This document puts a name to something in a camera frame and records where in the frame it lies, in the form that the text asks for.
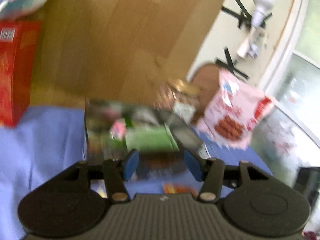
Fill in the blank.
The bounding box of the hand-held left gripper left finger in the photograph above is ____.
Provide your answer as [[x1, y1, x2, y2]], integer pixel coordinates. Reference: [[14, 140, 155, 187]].
[[50, 149, 139, 203]]

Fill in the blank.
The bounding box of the green snack packet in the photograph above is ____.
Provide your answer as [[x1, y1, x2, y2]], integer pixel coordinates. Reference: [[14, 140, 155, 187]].
[[125, 126, 179, 153]]

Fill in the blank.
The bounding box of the orange snack packet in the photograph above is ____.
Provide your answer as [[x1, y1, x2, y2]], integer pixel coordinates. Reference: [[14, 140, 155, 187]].
[[162, 182, 198, 195]]

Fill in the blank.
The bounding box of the large wooden board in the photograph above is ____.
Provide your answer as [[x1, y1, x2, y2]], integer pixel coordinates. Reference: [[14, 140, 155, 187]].
[[30, 0, 232, 106]]

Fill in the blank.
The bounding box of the white power strip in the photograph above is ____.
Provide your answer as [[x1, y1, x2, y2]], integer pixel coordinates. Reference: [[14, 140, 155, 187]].
[[236, 0, 278, 58]]

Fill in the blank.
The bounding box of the white window frame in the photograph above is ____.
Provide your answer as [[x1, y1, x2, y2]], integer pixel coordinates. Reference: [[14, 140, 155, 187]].
[[260, 0, 320, 188]]

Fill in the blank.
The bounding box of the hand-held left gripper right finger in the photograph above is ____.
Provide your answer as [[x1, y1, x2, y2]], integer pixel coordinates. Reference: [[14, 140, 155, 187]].
[[184, 149, 285, 203]]

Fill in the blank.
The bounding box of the blue printed blanket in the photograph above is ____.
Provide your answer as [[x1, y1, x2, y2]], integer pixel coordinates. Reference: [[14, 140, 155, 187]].
[[0, 105, 274, 240]]

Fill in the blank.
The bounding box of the nut jar with gold lid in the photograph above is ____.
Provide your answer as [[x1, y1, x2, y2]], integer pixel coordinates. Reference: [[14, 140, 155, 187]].
[[154, 78, 201, 126]]

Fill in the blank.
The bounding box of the pink snack bag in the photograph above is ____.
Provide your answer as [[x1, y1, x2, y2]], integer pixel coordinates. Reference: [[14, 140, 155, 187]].
[[196, 70, 276, 151]]

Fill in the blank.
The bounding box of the small pink snack packet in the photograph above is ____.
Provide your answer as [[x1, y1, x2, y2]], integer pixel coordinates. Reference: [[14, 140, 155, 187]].
[[110, 120, 127, 141]]

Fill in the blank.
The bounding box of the brown rounded chair back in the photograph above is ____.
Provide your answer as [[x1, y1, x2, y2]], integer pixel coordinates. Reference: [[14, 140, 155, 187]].
[[191, 64, 226, 121]]

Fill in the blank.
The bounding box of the red gift bag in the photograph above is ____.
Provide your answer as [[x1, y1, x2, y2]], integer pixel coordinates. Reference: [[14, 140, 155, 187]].
[[0, 20, 43, 128]]

